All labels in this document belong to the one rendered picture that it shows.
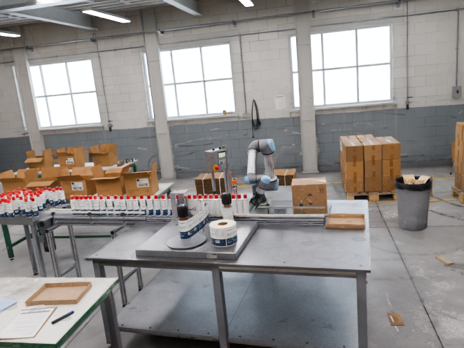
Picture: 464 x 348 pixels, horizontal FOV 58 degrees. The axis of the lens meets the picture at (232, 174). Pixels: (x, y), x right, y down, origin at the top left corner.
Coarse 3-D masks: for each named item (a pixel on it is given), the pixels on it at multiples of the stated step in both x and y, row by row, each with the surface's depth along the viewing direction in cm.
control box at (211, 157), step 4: (216, 148) 379; (224, 148) 375; (204, 152) 373; (208, 152) 368; (212, 152) 366; (216, 152) 369; (208, 156) 370; (212, 156) 366; (216, 156) 369; (208, 160) 371; (212, 160) 367; (216, 160) 370; (208, 164) 372; (212, 164) 368; (216, 164) 370; (220, 164) 373; (224, 164) 376; (208, 168) 374; (212, 168) 369; (220, 168) 374; (224, 168) 376; (212, 172) 370
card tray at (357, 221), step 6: (330, 216) 362; (336, 216) 360; (342, 216) 359; (348, 216) 357; (354, 216) 356; (360, 216) 354; (330, 222) 350; (336, 222) 349; (342, 222) 347; (348, 222) 346; (354, 222) 345; (360, 222) 343; (330, 228) 338; (336, 228) 336; (342, 228) 335; (348, 228) 334; (354, 228) 332; (360, 228) 331
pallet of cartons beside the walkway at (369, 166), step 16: (352, 144) 668; (368, 144) 654; (384, 144) 646; (352, 160) 659; (368, 160) 656; (384, 160) 651; (352, 176) 665; (368, 176) 661; (384, 176) 657; (352, 192) 671; (368, 192) 672; (384, 192) 658
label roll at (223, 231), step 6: (216, 222) 318; (222, 222) 318; (228, 222) 316; (234, 222) 314; (210, 228) 311; (216, 228) 306; (222, 228) 305; (228, 228) 306; (234, 228) 310; (216, 234) 307; (222, 234) 306; (228, 234) 306; (234, 234) 310; (216, 240) 308; (222, 240) 307; (228, 240) 307; (234, 240) 311; (222, 246) 308
